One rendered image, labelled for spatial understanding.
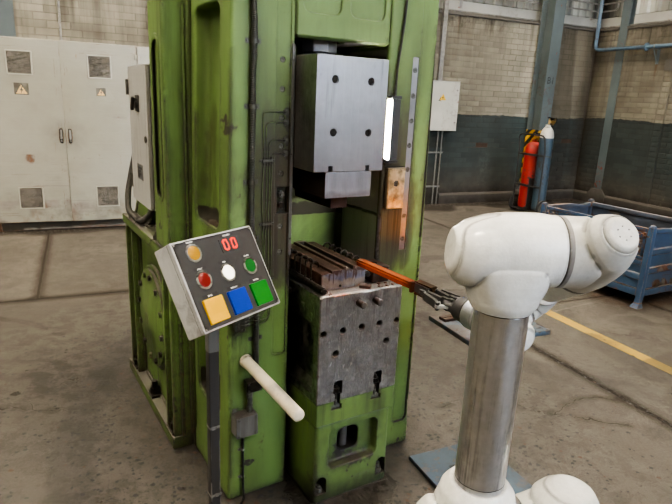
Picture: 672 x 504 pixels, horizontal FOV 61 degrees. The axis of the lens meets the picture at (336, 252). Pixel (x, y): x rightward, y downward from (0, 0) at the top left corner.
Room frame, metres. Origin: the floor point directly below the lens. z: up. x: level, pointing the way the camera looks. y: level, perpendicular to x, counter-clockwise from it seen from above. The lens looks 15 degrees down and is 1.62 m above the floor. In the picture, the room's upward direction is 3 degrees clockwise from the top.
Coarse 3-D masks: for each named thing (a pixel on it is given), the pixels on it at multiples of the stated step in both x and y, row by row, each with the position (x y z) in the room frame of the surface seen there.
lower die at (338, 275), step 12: (312, 252) 2.29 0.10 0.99; (336, 252) 2.31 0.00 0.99; (312, 264) 2.16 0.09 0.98; (324, 264) 2.13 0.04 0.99; (336, 264) 2.12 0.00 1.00; (312, 276) 2.08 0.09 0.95; (324, 276) 2.03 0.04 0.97; (336, 276) 2.06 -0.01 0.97; (348, 276) 2.09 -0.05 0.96; (360, 276) 2.12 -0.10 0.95; (336, 288) 2.06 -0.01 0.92
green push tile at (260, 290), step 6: (258, 282) 1.73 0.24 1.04; (264, 282) 1.75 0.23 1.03; (252, 288) 1.70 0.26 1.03; (258, 288) 1.72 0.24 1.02; (264, 288) 1.73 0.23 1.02; (258, 294) 1.70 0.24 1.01; (264, 294) 1.72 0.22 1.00; (270, 294) 1.74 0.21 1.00; (258, 300) 1.69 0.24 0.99; (264, 300) 1.71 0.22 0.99; (270, 300) 1.73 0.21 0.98
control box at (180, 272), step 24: (192, 240) 1.63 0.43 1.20; (216, 240) 1.70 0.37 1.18; (240, 240) 1.77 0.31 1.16; (168, 264) 1.56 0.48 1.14; (192, 264) 1.58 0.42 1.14; (216, 264) 1.65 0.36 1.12; (240, 264) 1.72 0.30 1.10; (264, 264) 1.80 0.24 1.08; (168, 288) 1.57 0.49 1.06; (192, 288) 1.54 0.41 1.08; (216, 288) 1.60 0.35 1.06; (192, 312) 1.51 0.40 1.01; (192, 336) 1.51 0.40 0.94
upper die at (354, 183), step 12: (300, 180) 2.18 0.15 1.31; (312, 180) 2.10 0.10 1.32; (324, 180) 2.03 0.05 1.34; (336, 180) 2.05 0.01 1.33; (348, 180) 2.08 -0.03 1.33; (360, 180) 2.11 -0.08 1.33; (312, 192) 2.10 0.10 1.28; (324, 192) 2.03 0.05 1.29; (336, 192) 2.05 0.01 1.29; (348, 192) 2.08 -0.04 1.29; (360, 192) 2.11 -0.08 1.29
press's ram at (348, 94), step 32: (320, 64) 2.01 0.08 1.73; (352, 64) 2.07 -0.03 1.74; (384, 64) 2.15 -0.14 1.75; (320, 96) 2.01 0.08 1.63; (352, 96) 2.08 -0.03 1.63; (384, 96) 2.15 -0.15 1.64; (320, 128) 2.01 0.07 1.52; (352, 128) 2.08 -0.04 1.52; (384, 128) 2.16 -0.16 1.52; (320, 160) 2.01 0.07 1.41; (352, 160) 2.08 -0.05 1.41
